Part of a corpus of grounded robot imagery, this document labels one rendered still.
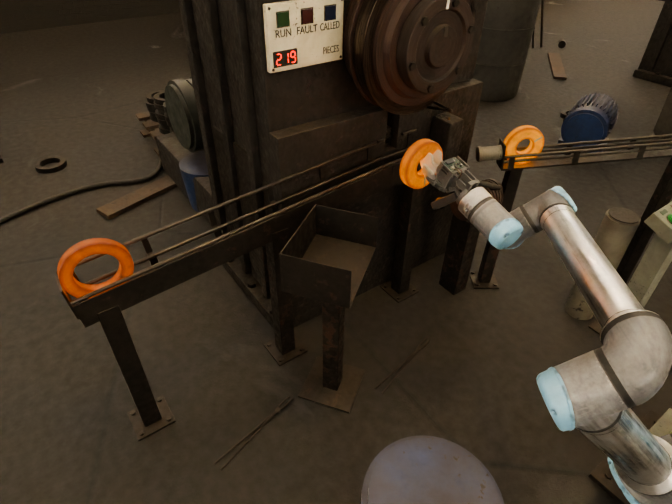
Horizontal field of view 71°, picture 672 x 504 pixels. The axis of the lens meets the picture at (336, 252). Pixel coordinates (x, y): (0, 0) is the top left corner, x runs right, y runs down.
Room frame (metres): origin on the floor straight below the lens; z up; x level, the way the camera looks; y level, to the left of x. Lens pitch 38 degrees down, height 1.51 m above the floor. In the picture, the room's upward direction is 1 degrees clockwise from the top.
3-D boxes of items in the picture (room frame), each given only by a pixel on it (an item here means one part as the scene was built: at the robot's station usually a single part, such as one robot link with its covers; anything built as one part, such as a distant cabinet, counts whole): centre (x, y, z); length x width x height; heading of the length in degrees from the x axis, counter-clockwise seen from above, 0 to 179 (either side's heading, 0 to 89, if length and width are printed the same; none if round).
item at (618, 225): (1.51, -1.09, 0.26); 0.12 x 0.12 x 0.52
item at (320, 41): (1.48, 0.10, 1.15); 0.26 x 0.02 x 0.18; 126
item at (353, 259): (1.07, 0.01, 0.36); 0.26 x 0.20 x 0.72; 161
